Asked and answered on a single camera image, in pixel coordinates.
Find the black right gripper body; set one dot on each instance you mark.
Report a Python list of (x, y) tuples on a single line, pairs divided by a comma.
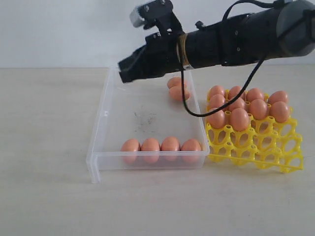
[(238, 40)]

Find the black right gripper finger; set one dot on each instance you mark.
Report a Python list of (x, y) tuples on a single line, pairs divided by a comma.
[(133, 73), (137, 60)]

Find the clear plastic container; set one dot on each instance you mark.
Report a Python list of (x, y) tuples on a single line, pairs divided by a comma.
[(140, 110)]

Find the yellow plastic egg tray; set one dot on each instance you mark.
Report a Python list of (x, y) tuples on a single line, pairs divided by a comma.
[(265, 143)]

